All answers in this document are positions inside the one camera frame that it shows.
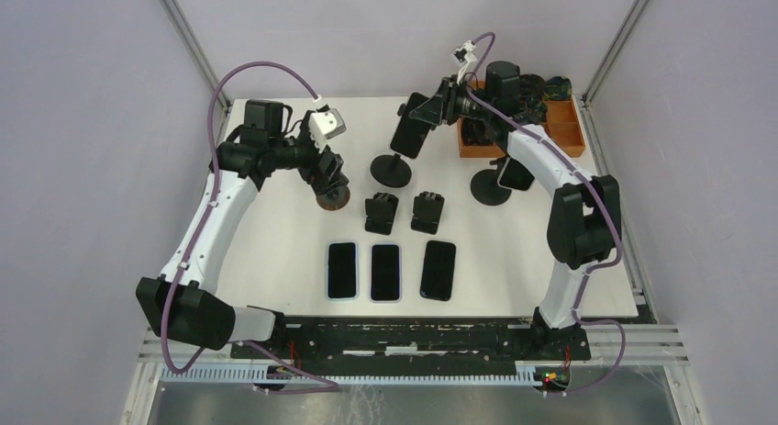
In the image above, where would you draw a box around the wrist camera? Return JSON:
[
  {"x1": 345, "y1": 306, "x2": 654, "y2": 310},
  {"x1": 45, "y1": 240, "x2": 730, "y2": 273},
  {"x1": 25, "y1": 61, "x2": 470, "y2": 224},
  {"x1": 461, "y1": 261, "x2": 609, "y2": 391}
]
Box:
[
  {"x1": 451, "y1": 40, "x2": 478, "y2": 84},
  {"x1": 307, "y1": 108, "x2": 347, "y2": 153}
]

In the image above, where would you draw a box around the green rolled item middle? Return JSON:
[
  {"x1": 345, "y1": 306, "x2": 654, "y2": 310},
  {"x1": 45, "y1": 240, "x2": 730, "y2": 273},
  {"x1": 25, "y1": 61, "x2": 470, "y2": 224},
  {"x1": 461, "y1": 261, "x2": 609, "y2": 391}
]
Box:
[{"x1": 522, "y1": 96, "x2": 548, "y2": 124}]

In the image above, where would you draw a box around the blue case phone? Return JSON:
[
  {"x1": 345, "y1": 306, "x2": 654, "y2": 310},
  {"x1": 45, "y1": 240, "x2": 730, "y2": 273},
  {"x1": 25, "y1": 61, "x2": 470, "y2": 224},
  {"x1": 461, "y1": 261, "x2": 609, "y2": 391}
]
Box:
[{"x1": 327, "y1": 241, "x2": 359, "y2": 300}]

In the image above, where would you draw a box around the brown base phone stand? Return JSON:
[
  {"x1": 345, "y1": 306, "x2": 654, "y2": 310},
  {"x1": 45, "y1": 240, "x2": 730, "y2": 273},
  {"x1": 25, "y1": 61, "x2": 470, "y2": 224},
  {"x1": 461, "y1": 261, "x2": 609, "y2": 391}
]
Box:
[{"x1": 316, "y1": 186, "x2": 350, "y2": 211}]

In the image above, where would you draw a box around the white cable duct rail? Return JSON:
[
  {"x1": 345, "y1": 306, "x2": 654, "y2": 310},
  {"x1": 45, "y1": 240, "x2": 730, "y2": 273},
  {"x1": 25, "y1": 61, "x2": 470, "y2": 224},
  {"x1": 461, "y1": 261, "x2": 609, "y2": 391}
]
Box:
[{"x1": 160, "y1": 363, "x2": 545, "y2": 388}]

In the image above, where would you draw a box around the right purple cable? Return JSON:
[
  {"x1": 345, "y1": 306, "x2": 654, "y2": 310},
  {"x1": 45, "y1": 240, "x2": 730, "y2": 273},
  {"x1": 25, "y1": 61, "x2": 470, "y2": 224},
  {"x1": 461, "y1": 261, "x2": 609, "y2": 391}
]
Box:
[{"x1": 464, "y1": 31, "x2": 628, "y2": 397}]

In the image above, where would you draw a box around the green rolled item corner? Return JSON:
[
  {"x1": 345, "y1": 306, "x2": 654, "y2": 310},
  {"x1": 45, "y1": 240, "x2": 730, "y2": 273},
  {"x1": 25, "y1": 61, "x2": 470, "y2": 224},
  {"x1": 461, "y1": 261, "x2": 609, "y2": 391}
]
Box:
[{"x1": 544, "y1": 76, "x2": 572, "y2": 101}]

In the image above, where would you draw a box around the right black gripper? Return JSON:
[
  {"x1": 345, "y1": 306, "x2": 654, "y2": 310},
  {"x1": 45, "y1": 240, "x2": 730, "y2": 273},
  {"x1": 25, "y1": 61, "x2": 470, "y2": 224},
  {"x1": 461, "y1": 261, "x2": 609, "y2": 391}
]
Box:
[{"x1": 410, "y1": 74, "x2": 495, "y2": 126}]

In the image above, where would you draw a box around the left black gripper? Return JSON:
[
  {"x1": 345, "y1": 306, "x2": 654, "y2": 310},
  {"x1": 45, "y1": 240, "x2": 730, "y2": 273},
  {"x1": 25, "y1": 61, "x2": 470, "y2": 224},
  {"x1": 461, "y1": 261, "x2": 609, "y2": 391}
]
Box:
[{"x1": 270, "y1": 111, "x2": 349, "y2": 196}]

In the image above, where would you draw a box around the purple cable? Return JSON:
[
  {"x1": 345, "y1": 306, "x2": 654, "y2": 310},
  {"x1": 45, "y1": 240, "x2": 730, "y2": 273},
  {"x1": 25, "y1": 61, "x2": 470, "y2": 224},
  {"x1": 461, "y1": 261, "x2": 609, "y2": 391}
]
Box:
[
  {"x1": 163, "y1": 61, "x2": 343, "y2": 394},
  {"x1": 464, "y1": 31, "x2": 628, "y2": 397}
]

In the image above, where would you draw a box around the dark rolled item top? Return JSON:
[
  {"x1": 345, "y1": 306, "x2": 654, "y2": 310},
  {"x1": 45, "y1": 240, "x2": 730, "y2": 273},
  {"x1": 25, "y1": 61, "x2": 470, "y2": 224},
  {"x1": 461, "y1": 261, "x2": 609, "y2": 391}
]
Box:
[{"x1": 520, "y1": 73, "x2": 546, "y2": 100}]

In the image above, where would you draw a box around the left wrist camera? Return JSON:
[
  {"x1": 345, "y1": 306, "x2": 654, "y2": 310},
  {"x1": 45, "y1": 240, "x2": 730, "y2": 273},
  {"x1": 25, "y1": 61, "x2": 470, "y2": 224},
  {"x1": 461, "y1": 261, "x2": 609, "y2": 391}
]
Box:
[{"x1": 307, "y1": 108, "x2": 347, "y2": 153}]

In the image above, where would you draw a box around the black phone stand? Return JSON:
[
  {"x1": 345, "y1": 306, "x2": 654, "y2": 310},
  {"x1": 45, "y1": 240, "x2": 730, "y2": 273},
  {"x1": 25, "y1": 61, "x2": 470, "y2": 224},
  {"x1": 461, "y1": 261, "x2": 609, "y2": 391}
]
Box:
[
  {"x1": 364, "y1": 193, "x2": 399, "y2": 236},
  {"x1": 410, "y1": 191, "x2": 445, "y2": 235}
]

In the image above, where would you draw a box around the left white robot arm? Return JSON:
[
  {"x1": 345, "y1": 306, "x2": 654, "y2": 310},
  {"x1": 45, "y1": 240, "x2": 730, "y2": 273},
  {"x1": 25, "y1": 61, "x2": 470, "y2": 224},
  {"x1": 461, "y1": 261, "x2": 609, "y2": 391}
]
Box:
[{"x1": 136, "y1": 99, "x2": 350, "y2": 359}]

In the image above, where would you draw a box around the lilac case phone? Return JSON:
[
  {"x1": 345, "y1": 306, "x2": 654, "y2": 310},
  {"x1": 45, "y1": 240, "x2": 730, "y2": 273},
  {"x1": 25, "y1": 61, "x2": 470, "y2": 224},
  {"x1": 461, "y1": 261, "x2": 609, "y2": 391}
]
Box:
[{"x1": 370, "y1": 244, "x2": 401, "y2": 302}]

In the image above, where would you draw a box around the black case phone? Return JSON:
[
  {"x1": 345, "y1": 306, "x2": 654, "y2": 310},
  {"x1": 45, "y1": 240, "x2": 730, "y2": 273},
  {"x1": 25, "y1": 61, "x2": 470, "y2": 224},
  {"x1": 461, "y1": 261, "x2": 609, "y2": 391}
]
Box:
[{"x1": 419, "y1": 240, "x2": 457, "y2": 301}]

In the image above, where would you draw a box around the black rolled item in tray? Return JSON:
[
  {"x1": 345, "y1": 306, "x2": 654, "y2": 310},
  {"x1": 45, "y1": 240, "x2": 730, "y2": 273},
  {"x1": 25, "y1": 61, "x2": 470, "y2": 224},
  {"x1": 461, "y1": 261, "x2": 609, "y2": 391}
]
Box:
[{"x1": 461, "y1": 118, "x2": 493, "y2": 147}]

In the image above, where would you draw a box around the orange compartment tray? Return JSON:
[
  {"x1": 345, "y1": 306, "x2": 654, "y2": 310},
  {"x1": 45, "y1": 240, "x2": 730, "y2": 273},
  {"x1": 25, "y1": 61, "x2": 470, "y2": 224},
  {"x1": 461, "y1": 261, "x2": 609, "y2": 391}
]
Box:
[{"x1": 457, "y1": 83, "x2": 585, "y2": 159}]

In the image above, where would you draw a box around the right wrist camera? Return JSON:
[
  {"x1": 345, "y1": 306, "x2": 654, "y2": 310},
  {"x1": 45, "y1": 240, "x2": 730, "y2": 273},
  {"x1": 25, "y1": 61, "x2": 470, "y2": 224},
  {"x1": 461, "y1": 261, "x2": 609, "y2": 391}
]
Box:
[{"x1": 451, "y1": 40, "x2": 478, "y2": 84}]

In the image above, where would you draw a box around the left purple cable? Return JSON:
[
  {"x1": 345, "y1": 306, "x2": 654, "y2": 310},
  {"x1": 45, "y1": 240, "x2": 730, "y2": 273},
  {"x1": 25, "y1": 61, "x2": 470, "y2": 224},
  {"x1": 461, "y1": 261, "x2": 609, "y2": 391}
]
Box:
[{"x1": 163, "y1": 61, "x2": 343, "y2": 394}]

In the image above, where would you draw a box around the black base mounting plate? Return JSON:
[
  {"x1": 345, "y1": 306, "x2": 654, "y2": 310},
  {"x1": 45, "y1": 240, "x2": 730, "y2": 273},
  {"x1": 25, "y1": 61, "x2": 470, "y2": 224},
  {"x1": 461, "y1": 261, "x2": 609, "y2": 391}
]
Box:
[{"x1": 262, "y1": 316, "x2": 592, "y2": 376}]

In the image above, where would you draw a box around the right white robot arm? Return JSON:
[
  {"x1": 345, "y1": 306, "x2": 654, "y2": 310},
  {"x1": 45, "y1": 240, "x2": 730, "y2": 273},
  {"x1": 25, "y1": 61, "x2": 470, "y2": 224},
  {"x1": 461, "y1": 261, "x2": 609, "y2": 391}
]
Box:
[{"x1": 404, "y1": 61, "x2": 623, "y2": 359}]

